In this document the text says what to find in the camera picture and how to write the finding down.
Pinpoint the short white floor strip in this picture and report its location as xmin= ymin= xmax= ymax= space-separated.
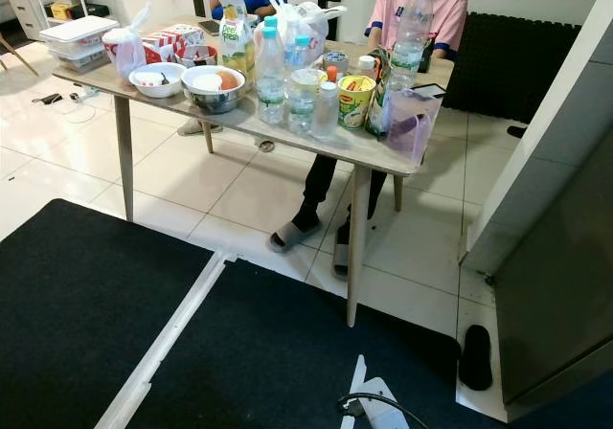
xmin=345 ymin=354 xmax=367 ymax=429

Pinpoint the purple plastic pitcher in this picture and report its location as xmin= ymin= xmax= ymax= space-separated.
xmin=383 ymin=82 xmax=444 ymax=162

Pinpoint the green juice carton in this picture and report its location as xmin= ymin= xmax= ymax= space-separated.
xmin=218 ymin=0 xmax=256 ymax=80

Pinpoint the red bowl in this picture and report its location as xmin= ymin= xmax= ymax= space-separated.
xmin=178 ymin=44 xmax=217 ymax=68

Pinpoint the white plastic bag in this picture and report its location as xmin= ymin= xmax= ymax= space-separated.
xmin=103 ymin=3 xmax=154 ymax=80
xmin=263 ymin=0 xmax=348 ymax=56

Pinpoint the red white food box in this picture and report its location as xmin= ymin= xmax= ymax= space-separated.
xmin=142 ymin=24 xmax=204 ymax=63

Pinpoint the clear plastic container stack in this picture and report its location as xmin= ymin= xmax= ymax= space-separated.
xmin=39 ymin=15 xmax=119 ymax=74

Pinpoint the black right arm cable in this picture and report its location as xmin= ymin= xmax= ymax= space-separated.
xmin=337 ymin=394 xmax=432 ymax=429

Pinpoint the grey fridge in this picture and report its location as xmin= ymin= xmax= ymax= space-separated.
xmin=487 ymin=84 xmax=613 ymax=426

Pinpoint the steel bowl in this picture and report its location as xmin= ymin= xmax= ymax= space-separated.
xmin=181 ymin=64 xmax=247 ymax=115

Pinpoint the white power strip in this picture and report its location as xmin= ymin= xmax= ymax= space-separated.
xmin=69 ymin=84 xmax=102 ymax=101

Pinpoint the white bowl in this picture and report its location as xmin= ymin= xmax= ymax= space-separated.
xmin=129 ymin=61 xmax=187 ymax=99

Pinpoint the grey slipper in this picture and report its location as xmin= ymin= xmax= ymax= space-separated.
xmin=332 ymin=226 xmax=352 ymax=279
xmin=269 ymin=220 xmax=322 ymax=253

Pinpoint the large clear water bottle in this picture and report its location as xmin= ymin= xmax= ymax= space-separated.
xmin=390 ymin=0 xmax=436 ymax=90

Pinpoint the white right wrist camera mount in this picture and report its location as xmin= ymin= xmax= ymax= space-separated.
xmin=350 ymin=376 xmax=413 ymax=429

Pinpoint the small water bottle blue cap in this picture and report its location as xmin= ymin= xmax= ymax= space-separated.
xmin=287 ymin=34 xmax=322 ymax=135
xmin=255 ymin=22 xmax=286 ymax=125

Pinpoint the yellow green noodle cup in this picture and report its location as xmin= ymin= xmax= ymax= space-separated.
xmin=337 ymin=73 xmax=377 ymax=130

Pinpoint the black floor mat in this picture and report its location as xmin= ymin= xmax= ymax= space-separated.
xmin=0 ymin=197 xmax=216 ymax=429
xmin=126 ymin=257 xmax=461 ymax=429

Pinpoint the green white snack bag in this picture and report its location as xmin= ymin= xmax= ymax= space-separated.
xmin=366 ymin=48 xmax=394 ymax=138

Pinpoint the black slipper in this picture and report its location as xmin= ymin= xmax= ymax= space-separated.
xmin=458 ymin=325 xmax=494 ymax=393

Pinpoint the white egg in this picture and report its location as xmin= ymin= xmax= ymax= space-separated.
xmin=193 ymin=73 xmax=224 ymax=92

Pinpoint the brown oblong food item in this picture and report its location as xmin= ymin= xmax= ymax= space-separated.
xmin=391 ymin=111 xmax=432 ymax=139

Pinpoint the light wooden table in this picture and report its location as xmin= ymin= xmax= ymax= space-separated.
xmin=52 ymin=15 xmax=455 ymax=328

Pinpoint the person in pink shirt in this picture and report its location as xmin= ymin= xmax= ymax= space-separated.
xmin=269 ymin=0 xmax=470 ymax=279

